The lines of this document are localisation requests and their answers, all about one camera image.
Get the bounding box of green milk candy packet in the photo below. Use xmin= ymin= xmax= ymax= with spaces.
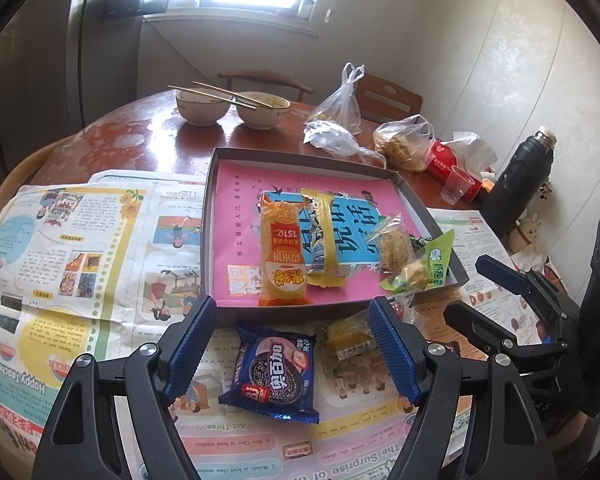
xmin=380 ymin=230 xmax=455 ymax=294

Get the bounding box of clear pastry packet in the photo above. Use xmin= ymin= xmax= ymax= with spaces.
xmin=366 ymin=214 xmax=415 ymax=274

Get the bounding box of clear yellow cake packet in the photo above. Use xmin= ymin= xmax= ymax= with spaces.
xmin=325 ymin=311 xmax=375 ymax=361

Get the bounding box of blue Oreo cookie packet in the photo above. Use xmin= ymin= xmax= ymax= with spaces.
xmin=219 ymin=323 xmax=320 ymax=424

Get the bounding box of yellow snack packet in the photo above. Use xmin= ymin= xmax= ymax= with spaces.
xmin=300 ymin=188 xmax=347 ymax=288

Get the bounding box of white cat figurine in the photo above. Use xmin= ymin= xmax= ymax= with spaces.
xmin=507 ymin=212 xmax=541 ymax=255

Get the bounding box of right student newspaper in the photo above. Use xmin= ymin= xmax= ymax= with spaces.
xmin=404 ymin=206 xmax=552 ymax=356

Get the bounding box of student newspaper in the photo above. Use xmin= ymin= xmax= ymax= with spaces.
xmin=404 ymin=206 xmax=552 ymax=356
xmin=0 ymin=179 xmax=415 ymax=479

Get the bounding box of black thermos bottle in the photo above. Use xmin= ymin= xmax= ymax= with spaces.
xmin=479 ymin=126 xmax=557 ymax=237

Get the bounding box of black small snack packet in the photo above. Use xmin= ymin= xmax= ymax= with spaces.
xmin=408 ymin=234 xmax=432 ymax=252

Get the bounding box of clear plastic cup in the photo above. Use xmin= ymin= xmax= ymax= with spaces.
xmin=440 ymin=165 xmax=477 ymax=205

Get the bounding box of red tissue pack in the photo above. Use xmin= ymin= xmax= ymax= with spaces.
xmin=426 ymin=131 xmax=498 ymax=204

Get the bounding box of left student newspaper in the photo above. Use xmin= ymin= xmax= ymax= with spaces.
xmin=0 ymin=179 xmax=415 ymax=479

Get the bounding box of plastic bag of pastries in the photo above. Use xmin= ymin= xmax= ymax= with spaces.
xmin=373 ymin=114 xmax=436 ymax=172

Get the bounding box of pink children's book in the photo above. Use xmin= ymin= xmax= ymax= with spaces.
xmin=212 ymin=159 xmax=432 ymax=308

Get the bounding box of wooden chair back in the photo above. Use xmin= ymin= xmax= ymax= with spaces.
xmin=355 ymin=75 xmax=422 ymax=122

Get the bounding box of orange bread snack packet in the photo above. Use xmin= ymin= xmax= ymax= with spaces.
xmin=259 ymin=194 xmax=310 ymax=307

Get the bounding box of dark grey shallow box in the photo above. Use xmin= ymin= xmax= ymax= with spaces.
xmin=201 ymin=148 xmax=468 ymax=326

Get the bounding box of crumpled clear plastic bag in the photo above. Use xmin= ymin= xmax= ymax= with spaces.
xmin=303 ymin=120 xmax=387 ymax=169

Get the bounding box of tied clear plastic bag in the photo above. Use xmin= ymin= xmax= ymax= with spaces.
xmin=306 ymin=63 xmax=365 ymax=134

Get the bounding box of right white bowl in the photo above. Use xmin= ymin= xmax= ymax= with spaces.
xmin=236 ymin=91 xmax=291 ymax=130

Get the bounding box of white bowl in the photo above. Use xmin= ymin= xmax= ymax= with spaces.
xmin=236 ymin=91 xmax=291 ymax=130
xmin=175 ymin=90 xmax=230 ymax=127

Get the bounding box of left white bowl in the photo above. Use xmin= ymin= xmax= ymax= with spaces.
xmin=175 ymin=90 xmax=230 ymax=127

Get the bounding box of wooden chopstick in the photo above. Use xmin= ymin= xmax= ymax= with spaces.
xmin=168 ymin=84 xmax=257 ymax=110
xmin=193 ymin=81 xmax=274 ymax=110

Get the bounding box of grey refrigerator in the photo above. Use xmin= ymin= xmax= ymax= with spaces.
xmin=0 ymin=0 xmax=142 ymax=177

